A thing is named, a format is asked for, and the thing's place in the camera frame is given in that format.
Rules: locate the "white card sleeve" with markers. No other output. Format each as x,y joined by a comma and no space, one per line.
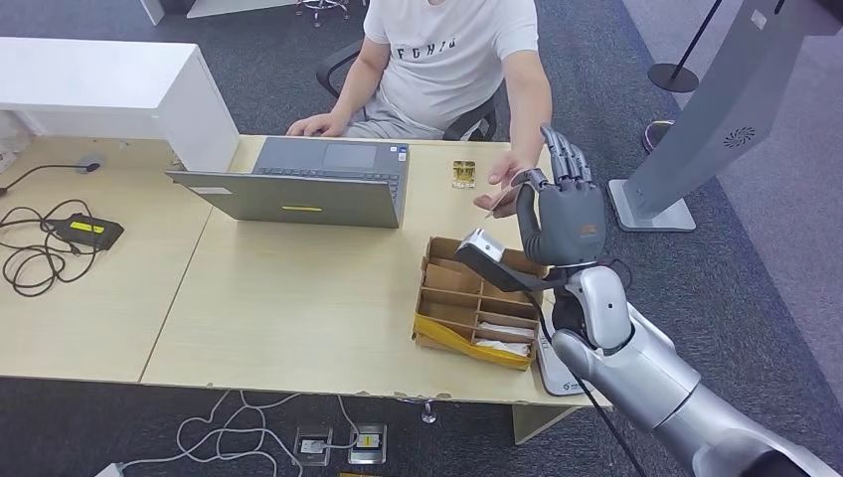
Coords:
504,347
507,329

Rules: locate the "white cabinet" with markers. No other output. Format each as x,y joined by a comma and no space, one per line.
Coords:
99,79

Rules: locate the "pale desk leg panel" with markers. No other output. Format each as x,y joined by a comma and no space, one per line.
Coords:
537,424

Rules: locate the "metal floor socket box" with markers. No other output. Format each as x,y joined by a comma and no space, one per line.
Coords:
313,446
367,444

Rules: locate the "person's left hand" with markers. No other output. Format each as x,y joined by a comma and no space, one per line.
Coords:
514,170

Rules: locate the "brownish room key card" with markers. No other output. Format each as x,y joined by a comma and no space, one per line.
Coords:
504,201

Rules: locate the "black gooseneck microphone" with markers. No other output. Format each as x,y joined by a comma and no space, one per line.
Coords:
94,168

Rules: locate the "person's right hand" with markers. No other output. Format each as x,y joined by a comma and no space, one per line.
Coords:
316,125

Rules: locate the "yellow floor label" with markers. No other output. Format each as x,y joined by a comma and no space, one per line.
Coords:
355,475

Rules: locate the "grey laptop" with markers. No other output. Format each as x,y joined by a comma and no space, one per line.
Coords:
296,201

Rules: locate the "black stanchion post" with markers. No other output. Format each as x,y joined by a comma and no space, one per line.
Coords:
672,79

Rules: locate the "person's right forearm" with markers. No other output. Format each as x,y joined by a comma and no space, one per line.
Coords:
355,92

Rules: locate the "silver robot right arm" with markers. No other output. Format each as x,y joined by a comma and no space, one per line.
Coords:
632,368

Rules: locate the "white power brick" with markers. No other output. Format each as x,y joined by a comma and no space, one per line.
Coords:
110,471

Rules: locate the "black power adapter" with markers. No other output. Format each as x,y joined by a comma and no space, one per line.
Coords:
92,230

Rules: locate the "gold patterned ID card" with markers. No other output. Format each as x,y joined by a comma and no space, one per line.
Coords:
463,174

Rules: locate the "metal desk levelling foot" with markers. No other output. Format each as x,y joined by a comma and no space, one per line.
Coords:
429,413

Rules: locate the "person's left forearm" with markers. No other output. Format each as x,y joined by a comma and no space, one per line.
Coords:
530,112

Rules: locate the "person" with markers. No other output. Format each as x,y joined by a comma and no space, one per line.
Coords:
448,79

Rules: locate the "grey kiosk stand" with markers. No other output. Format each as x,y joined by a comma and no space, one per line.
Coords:
711,131

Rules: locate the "white furniture panel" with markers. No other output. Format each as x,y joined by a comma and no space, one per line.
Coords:
230,6

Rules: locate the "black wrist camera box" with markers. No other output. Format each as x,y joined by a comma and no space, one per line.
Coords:
487,263

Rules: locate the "cardboard divider box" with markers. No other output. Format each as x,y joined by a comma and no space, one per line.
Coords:
448,289

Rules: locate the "grey card reader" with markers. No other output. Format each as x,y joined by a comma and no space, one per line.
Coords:
550,368

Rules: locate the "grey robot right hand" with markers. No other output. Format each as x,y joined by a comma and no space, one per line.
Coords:
570,224

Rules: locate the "chrome stool base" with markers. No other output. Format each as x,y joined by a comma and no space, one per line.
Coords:
323,8

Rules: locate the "black office chair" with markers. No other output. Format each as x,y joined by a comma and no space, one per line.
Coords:
471,122

